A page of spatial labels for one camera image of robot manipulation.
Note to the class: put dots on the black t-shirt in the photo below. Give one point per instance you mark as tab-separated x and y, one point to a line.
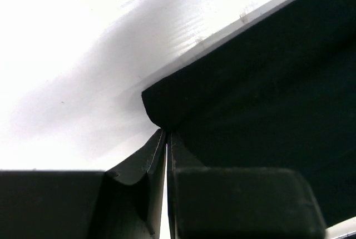
280	94

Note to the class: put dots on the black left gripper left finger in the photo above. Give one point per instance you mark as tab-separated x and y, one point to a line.
122	202

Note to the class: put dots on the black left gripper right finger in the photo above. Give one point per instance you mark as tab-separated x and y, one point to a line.
215	202

